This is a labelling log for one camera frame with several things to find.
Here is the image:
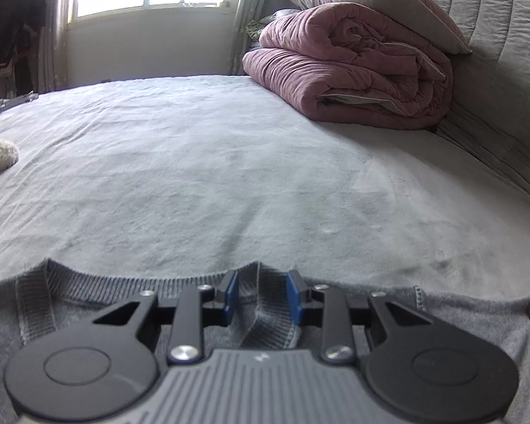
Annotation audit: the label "green patterned pillow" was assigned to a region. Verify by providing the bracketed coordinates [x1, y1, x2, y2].
[245, 9, 302, 41]

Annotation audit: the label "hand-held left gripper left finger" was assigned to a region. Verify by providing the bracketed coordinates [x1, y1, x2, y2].
[92, 269, 240, 365]

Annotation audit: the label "dark hanging clothes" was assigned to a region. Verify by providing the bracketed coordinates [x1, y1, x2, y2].
[0, 0, 50, 96]

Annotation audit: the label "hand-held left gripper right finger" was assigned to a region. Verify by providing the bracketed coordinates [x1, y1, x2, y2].
[285, 269, 429, 365]

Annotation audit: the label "pink and grey pillow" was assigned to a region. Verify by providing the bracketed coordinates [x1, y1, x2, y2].
[287, 0, 473, 56]

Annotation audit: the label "pink folded quilt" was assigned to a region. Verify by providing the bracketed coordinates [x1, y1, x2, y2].
[242, 2, 455, 130]

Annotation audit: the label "grey knitted sweater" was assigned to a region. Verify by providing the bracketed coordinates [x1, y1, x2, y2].
[0, 259, 530, 424]

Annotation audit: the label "grey padded headboard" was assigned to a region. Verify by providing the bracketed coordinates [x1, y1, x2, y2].
[413, 0, 530, 213]

